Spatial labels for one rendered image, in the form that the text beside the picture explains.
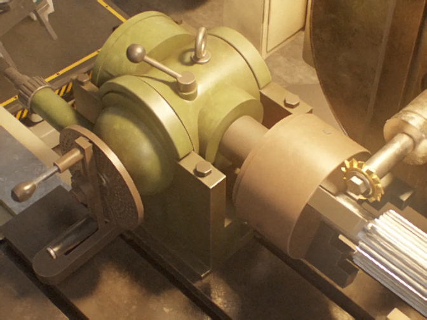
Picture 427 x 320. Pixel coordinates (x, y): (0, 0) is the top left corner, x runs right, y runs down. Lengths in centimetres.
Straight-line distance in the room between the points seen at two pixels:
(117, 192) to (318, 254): 31
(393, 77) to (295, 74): 185
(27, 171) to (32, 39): 102
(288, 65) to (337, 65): 178
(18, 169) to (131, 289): 62
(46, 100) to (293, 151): 44
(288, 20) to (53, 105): 46
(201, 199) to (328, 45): 34
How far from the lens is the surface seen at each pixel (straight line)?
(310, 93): 305
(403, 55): 125
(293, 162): 112
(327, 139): 115
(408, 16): 121
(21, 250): 142
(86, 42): 278
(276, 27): 150
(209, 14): 336
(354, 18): 129
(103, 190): 125
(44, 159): 193
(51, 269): 136
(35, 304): 136
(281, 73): 312
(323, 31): 135
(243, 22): 151
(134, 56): 121
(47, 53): 276
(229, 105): 122
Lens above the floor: 215
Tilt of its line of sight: 50 degrees down
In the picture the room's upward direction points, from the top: straight up
